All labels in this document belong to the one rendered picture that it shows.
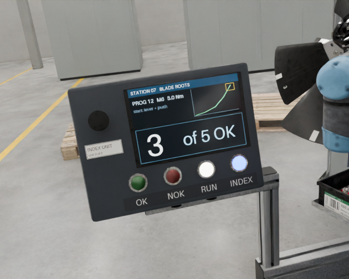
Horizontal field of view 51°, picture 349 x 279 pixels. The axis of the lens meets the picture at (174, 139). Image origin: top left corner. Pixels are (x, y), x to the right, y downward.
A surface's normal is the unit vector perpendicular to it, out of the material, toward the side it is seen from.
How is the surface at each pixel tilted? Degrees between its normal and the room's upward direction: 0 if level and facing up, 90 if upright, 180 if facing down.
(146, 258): 0
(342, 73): 91
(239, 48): 90
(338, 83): 90
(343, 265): 90
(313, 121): 50
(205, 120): 75
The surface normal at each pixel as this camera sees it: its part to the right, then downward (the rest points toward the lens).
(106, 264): -0.11, -0.93
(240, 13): 0.04, 0.35
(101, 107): 0.18, 0.07
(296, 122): -0.59, -0.31
